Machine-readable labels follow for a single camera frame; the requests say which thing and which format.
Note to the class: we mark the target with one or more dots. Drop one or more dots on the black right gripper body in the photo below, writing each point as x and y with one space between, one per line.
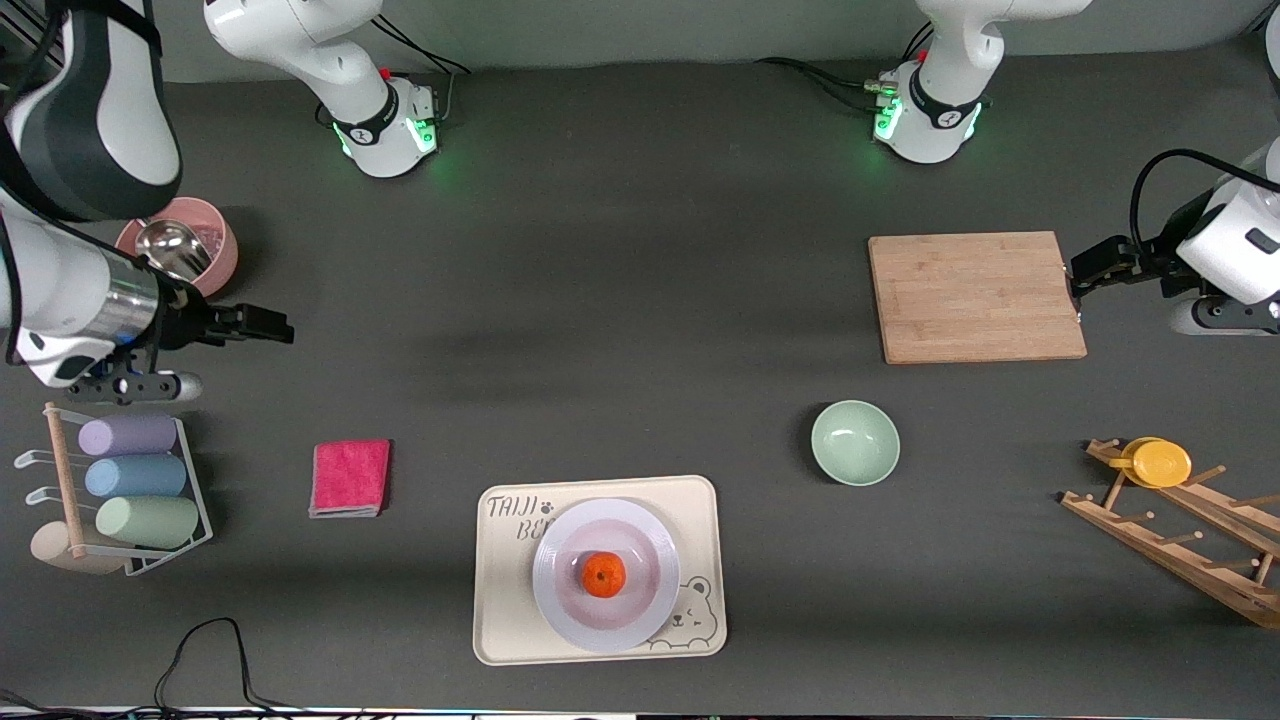
184 325

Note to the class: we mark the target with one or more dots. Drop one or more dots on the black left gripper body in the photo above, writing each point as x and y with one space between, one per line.
1150 256

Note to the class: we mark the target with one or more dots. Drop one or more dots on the orange fruit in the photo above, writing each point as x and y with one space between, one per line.
604 575

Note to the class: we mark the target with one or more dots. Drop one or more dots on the white round plate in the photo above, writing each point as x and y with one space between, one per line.
640 620

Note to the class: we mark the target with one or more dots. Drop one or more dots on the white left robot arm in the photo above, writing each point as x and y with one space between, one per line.
930 120

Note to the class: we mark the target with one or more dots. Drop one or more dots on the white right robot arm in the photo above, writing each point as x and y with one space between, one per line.
90 120

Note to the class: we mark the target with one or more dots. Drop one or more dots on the metal scoop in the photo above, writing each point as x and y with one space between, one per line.
175 250

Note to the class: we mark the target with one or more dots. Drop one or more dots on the pink bowl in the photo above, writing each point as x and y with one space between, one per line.
222 250

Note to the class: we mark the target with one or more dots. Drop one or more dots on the wooden cutting board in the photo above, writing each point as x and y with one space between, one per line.
970 300

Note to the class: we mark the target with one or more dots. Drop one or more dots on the purple cup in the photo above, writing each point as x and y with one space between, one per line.
128 434

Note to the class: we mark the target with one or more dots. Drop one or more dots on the blue cup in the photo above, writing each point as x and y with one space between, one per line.
135 477

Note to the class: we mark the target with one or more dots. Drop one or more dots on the pink folded cloth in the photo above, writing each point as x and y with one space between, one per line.
350 478

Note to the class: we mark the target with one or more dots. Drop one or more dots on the yellow cup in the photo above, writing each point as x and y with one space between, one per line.
1160 464

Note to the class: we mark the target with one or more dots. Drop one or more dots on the pale green cup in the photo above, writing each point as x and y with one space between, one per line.
148 521

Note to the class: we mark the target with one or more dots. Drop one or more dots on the beige cup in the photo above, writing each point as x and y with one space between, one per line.
50 548

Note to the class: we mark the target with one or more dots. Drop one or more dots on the mint green bowl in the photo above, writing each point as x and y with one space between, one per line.
855 443

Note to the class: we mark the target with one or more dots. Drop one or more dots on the wooden peg rack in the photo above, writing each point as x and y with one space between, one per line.
1180 555

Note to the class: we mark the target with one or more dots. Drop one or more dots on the cream bear print tray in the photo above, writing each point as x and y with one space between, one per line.
505 620

